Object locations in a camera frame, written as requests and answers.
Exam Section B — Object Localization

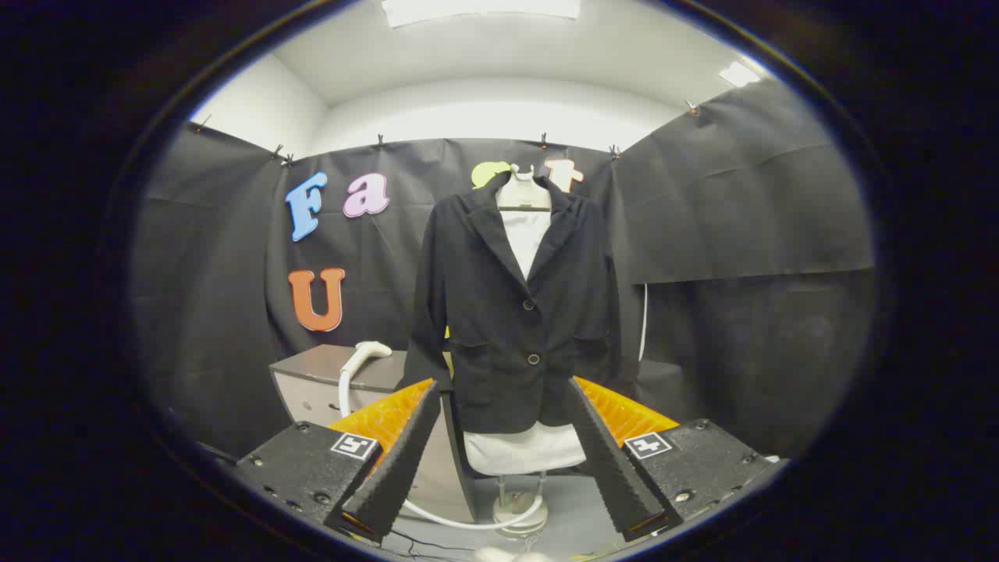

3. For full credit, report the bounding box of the white round stand base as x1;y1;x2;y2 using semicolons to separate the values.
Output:
492;472;549;539

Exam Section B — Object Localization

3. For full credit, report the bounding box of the grey cabinet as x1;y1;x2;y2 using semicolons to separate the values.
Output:
269;343;477;524

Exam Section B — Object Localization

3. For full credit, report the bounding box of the black jacket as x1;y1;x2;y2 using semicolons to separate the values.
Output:
402;173;623;435

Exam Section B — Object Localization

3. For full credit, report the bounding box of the black power cable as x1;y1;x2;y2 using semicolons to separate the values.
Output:
390;531;477;557

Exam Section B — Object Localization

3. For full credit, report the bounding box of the cream plastic hanger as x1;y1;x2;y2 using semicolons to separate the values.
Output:
497;164;553;213

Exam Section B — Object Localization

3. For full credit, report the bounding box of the small ceiling light panel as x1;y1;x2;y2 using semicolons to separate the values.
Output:
718;61;762;88

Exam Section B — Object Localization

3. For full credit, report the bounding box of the black backdrop cloth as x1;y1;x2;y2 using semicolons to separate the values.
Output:
129;76;876;461

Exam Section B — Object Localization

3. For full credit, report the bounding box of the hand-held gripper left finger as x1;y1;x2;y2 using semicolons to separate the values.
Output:
233;379;443;545

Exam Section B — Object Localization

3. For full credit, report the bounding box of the long ceiling light panel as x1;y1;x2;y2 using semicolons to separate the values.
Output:
381;0;582;28

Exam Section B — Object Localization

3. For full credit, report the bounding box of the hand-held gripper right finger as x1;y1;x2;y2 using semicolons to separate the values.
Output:
563;375;770;543

